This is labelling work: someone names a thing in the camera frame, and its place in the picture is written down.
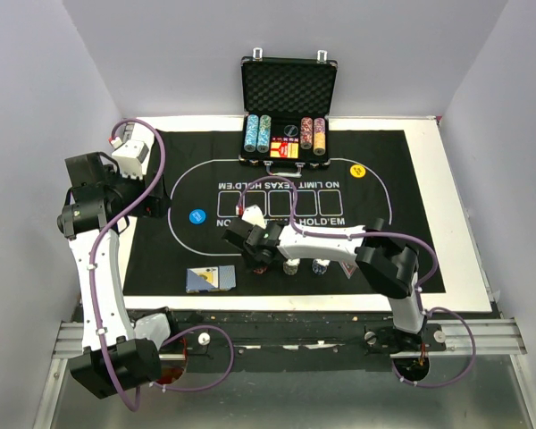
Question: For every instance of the red purple chip row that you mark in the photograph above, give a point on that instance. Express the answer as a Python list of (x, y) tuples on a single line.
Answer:
[(306, 133)]

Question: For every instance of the black aluminium chip case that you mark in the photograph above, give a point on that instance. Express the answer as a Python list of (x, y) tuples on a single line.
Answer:
[(287, 89)]

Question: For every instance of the light blue chip row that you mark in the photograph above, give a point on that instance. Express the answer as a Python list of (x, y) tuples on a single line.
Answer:
[(251, 133)]

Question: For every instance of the red white chip stack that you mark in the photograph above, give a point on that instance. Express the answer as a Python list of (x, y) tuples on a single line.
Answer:
[(260, 270)]

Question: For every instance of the orange chip row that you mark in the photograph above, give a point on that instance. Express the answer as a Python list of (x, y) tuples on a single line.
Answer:
[(319, 138)]

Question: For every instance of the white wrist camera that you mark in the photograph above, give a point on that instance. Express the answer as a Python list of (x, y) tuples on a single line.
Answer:
[(252, 214), (131, 156)]

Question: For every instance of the triangular dealer button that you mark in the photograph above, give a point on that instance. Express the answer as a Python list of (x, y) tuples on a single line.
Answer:
[(348, 269)]

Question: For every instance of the white table board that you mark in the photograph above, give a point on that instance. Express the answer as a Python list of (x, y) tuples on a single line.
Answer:
[(466, 289)]

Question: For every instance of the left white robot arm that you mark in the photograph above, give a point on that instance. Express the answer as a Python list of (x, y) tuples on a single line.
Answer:
[(119, 351)]

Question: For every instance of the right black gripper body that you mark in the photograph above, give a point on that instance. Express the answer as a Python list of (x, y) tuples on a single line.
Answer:
[(250, 258)]

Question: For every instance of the blue round blind button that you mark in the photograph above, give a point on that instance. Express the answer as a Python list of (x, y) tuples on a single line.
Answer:
[(197, 216)]

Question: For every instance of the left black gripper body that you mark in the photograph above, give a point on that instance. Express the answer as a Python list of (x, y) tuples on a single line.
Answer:
[(154, 206)]

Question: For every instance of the blue white chip stack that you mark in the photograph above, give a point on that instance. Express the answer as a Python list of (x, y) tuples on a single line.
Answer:
[(320, 266)]

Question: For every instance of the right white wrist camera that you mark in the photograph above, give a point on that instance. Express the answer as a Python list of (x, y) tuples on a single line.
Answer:
[(252, 214)]

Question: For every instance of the grey white chip stack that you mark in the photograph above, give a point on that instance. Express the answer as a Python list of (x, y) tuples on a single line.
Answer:
[(290, 266)]

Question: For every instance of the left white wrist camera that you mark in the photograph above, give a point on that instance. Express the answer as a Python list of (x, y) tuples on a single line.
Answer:
[(131, 156)]

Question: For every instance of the black poker table mat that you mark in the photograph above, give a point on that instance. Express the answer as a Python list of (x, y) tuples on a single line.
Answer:
[(202, 170)]

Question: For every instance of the aluminium mounting rail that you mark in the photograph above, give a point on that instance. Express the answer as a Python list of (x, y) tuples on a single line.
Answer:
[(448, 338)]

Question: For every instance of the red card deck in case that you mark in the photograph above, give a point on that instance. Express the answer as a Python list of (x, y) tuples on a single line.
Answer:
[(284, 148)]

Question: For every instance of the teal grey chip row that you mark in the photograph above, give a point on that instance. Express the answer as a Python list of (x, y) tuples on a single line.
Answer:
[(264, 133)]

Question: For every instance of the yellow round blind button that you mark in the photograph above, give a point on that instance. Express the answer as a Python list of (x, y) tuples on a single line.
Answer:
[(357, 171)]

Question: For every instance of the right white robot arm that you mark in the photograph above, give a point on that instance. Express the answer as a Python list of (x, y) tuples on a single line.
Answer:
[(389, 261)]

